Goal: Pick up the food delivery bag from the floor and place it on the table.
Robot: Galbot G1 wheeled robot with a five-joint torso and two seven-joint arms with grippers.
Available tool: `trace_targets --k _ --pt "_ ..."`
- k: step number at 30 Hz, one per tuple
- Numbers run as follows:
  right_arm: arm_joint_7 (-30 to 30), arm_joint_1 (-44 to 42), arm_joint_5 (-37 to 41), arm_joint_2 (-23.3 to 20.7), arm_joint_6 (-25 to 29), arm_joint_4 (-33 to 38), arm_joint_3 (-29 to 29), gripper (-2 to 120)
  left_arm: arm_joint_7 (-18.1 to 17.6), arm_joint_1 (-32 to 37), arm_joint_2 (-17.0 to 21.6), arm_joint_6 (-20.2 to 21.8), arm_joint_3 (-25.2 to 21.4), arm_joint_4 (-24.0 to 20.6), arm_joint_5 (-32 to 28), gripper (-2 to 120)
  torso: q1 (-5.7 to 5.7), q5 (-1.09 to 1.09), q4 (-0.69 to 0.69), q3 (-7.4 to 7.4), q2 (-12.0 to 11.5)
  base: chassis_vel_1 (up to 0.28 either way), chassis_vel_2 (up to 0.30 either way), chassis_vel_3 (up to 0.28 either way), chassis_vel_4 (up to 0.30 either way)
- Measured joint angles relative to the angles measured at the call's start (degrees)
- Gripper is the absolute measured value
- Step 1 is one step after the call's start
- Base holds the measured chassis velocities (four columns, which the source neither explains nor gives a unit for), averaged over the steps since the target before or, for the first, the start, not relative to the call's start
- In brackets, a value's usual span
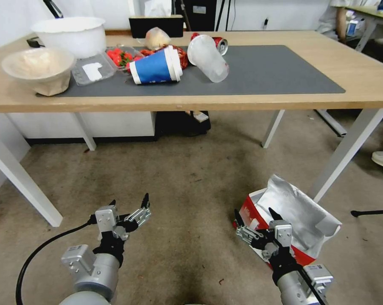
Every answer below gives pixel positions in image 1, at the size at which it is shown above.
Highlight red foil-lined delivery bag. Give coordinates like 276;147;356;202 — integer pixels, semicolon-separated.
232;174;343;266

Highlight black bag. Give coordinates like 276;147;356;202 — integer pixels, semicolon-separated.
155;110;212;138

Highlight plastic bag with food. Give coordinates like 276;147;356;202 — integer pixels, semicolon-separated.
145;27;172;51

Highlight black tripod leg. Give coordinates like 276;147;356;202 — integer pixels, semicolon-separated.
350;208;383;218

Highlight white desk foot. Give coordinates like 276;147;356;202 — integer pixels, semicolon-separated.
314;109;348;138

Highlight wooden table with white legs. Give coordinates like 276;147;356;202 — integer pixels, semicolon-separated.
0;30;383;228

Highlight clear plastic clamshell container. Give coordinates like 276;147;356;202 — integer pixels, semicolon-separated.
71;46;145;87

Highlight beige paper bowl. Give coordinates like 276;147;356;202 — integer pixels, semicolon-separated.
1;47;76;97

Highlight blue paper cup white lid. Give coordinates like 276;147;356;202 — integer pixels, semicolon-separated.
129;45;184;86

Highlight grey desk mat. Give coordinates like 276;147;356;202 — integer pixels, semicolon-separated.
35;44;347;98

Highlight red strawberries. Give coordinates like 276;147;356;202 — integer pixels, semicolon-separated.
107;47;135;71

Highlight red snack wrapper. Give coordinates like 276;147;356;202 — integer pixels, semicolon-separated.
140;45;190;70

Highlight clear plastic cup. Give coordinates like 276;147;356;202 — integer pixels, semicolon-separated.
187;34;230;83

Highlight large white plastic bowl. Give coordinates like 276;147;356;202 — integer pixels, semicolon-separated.
30;16;107;60

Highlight small black device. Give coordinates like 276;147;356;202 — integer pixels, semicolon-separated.
26;36;45;49

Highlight red soda can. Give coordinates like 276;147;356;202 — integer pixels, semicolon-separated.
212;36;229;56

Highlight black tissue box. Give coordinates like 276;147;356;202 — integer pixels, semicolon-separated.
129;14;184;39

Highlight white tissue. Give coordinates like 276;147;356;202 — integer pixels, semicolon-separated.
143;0;173;18

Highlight person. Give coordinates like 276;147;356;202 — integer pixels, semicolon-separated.
318;0;349;42

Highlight blue white milk carton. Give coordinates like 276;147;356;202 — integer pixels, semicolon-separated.
347;19;367;36

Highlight black computer tower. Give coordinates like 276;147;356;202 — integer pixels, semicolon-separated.
182;0;237;32

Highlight background table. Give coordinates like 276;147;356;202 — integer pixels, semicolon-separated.
337;4;383;54

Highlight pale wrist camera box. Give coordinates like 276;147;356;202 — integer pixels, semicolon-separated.
95;205;120;237
268;220;293;252

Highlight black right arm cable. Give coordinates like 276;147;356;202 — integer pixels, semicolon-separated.
294;263;327;305

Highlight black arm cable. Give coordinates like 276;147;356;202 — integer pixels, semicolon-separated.
294;263;327;305
15;216;98;305

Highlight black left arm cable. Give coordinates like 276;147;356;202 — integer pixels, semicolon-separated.
15;216;98;305

